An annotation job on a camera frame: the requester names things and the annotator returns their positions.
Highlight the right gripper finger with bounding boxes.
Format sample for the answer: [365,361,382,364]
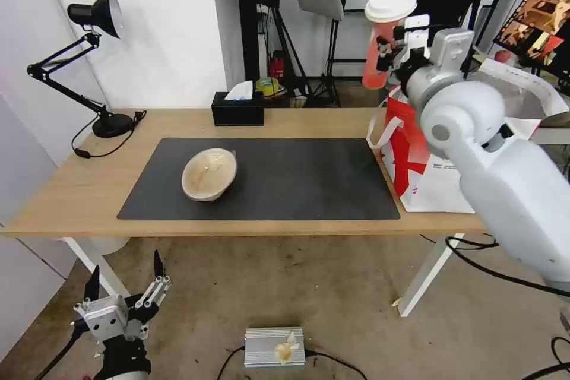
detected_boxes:
[375,53,401,74]
[375,34,404,55]

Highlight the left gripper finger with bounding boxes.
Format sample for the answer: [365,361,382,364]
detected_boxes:
[135,249,173,309]
[74,265,102,311]

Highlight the pink drink cup white lid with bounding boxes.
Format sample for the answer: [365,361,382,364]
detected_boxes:
[361,0,419,90]

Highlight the white red takeout bag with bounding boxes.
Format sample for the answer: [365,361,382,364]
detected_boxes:
[366,58,570,214]

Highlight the black light stand tripod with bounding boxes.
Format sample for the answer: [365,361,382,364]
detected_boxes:
[307,17,346,108]

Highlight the wooden desk white legs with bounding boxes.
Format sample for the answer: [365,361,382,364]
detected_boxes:
[0,107,490,318]

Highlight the small red device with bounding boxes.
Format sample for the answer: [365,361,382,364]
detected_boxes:
[270,51,286,80]

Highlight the beige paper bowl clear lid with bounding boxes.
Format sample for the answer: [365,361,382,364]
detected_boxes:
[180,147,239,202]

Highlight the yellow green tape roll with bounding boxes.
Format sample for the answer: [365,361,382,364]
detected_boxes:
[255,77,281,99]

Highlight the silver metal power box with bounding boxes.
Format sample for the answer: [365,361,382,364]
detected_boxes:
[243,326,306,369]

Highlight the framed orange red poster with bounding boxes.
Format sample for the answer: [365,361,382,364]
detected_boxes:
[492,0,570,71]

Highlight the black metal rack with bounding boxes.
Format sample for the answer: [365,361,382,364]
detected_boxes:
[236,0,282,83]

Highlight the black desk mat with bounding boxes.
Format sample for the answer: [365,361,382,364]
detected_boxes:
[116,137,401,221]

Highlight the white tissue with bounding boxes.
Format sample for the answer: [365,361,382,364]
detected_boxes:
[224,80,254,102]

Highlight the crumpled yellowish paper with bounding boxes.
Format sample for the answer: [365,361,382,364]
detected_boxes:
[274,331,300,364]

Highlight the black tissue box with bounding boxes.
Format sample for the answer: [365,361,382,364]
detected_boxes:
[211,91,265,128]

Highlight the black desk lamp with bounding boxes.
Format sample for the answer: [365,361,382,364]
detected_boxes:
[26,0,136,138]

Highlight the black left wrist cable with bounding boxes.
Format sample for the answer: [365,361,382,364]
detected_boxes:
[34,319,92,380]

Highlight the black power box cable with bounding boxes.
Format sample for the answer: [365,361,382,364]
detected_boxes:
[216,344,246,380]
[304,349,369,380]

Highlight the black lamp cable with switch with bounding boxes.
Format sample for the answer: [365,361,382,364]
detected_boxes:
[71,109,148,160]

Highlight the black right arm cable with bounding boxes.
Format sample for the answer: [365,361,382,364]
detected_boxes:
[445,235,570,299]

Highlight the black floor cable loop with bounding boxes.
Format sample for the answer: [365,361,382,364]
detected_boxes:
[521,336,570,380]

